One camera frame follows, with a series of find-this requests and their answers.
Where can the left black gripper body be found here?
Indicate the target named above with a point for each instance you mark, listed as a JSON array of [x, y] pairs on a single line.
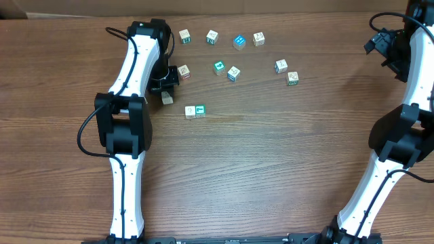
[[164, 76]]

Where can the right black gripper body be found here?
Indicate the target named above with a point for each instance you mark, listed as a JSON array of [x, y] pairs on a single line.
[[397, 47]]

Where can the wooden block with engraved drawing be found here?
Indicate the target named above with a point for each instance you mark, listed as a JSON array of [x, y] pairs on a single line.
[[166, 98]]

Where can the wooden block with red print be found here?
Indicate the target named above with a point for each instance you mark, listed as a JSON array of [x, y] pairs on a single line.
[[190, 112]]

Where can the green 7 top block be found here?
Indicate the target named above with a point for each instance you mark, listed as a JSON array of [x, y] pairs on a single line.
[[200, 111]]

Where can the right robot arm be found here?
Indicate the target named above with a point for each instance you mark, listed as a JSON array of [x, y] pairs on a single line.
[[399, 139]]

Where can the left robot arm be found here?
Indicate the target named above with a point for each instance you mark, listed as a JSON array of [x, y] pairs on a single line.
[[124, 124]]

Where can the block with red Y side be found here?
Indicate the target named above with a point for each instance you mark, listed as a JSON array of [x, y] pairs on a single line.
[[184, 72]]

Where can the block with green R side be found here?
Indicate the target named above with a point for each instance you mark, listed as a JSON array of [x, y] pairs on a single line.
[[185, 36]]

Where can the green 4 top block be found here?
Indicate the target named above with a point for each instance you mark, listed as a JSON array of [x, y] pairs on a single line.
[[219, 68]]

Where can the block with green J side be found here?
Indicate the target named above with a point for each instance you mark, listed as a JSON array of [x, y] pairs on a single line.
[[212, 37]]

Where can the blue H top block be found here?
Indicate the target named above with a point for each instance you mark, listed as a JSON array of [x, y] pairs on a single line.
[[239, 42]]

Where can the wooden block with animal drawing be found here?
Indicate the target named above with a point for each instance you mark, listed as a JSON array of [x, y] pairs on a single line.
[[258, 39]]

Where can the block with green bottom side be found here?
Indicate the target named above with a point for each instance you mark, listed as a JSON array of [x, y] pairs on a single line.
[[292, 78]]

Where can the block with blue left side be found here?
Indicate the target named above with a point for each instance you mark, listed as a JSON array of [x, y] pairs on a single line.
[[280, 66]]

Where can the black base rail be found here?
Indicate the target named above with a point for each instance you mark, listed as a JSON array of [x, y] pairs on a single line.
[[230, 240]]

